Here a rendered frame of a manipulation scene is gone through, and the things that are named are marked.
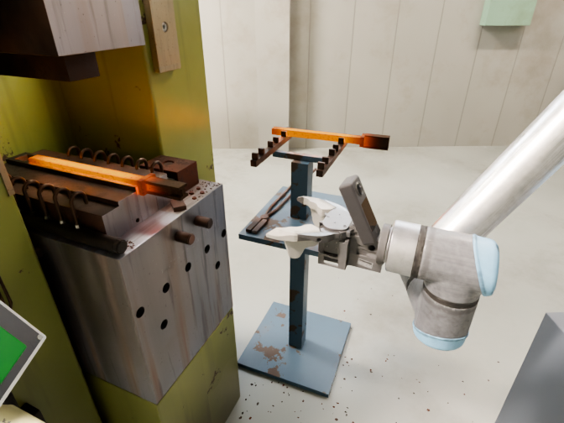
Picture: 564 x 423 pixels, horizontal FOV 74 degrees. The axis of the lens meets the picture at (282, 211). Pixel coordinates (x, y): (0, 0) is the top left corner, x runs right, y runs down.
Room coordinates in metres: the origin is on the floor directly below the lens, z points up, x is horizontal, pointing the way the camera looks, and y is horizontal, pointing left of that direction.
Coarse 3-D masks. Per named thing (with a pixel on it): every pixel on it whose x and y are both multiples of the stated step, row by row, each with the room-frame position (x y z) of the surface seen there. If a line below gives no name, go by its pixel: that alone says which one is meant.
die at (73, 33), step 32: (0, 0) 0.67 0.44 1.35; (32, 0) 0.64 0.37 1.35; (64, 0) 0.67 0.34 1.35; (96, 0) 0.72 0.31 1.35; (128, 0) 0.79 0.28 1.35; (0, 32) 0.68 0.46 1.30; (32, 32) 0.65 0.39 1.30; (64, 32) 0.65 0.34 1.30; (96, 32) 0.71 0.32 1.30; (128, 32) 0.78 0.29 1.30
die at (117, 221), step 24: (24, 168) 0.85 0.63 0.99; (48, 168) 0.83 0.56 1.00; (120, 168) 0.85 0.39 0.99; (48, 192) 0.74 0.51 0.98; (72, 192) 0.73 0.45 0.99; (96, 192) 0.72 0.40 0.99; (120, 192) 0.72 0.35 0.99; (72, 216) 0.67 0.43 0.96; (96, 216) 0.64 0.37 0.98; (120, 216) 0.67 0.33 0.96; (144, 216) 0.73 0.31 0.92
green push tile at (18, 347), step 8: (0, 328) 0.31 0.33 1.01; (0, 336) 0.31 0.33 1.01; (8, 336) 0.31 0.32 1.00; (0, 344) 0.30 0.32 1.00; (8, 344) 0.31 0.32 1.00; (16, 344) 0.31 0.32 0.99; (24, 344) 0.32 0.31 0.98; (0, 352) 0.29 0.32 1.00; (8, 352) 0.30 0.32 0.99; (16, 352) 0.30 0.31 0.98; (0, 360) 0.29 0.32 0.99; (8, 360) 0.29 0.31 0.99; (16, 360) 0.30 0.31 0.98; (0, 368) 0.28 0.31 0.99; (8, 368) 0.28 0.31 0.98; (0, 376) 0.27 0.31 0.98
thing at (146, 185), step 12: (36, 156) 0.89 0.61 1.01; (60, 168) 0.83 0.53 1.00; (72, 168) 0.81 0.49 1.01; (84, 168) 0.81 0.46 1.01; (96, 168) 0.81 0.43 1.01; (120, 180) 0.76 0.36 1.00; (132, 180) 0.74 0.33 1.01; (144, 180) 0.73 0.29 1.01; (156, 180) 0.73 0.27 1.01; (168, 180) 0.73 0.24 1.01; (144, 192) 0.73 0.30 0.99; (156, 192) 0.72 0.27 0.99; (168, 192) 0.72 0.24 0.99; (180, 192) 0.70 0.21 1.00
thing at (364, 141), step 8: (272, 128) 1.33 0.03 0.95; (280, 128) 1.33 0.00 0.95; (288, 128) 1.33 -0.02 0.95; (296, 128) 1.33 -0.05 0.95; (296, 136) 1.30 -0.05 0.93; (304, 136) 1.29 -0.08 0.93; (312, 136) 1.28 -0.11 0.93; (320, 136) 1.27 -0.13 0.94; (328, 136) 1.26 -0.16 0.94; (336, 136) 1.25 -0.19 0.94; (344, 136) 1.24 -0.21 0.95; (352, 136) 1.24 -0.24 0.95; (360, 136) 1.24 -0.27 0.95; (368, 136) 1.21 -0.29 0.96; (376, 136) 1.20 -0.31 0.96; (384, 136) 1.20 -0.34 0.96; (360, 144) 1.21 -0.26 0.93; (368, 144) 1.22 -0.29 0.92; (376, 144) 1.21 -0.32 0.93; (384, 144) 1.20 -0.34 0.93
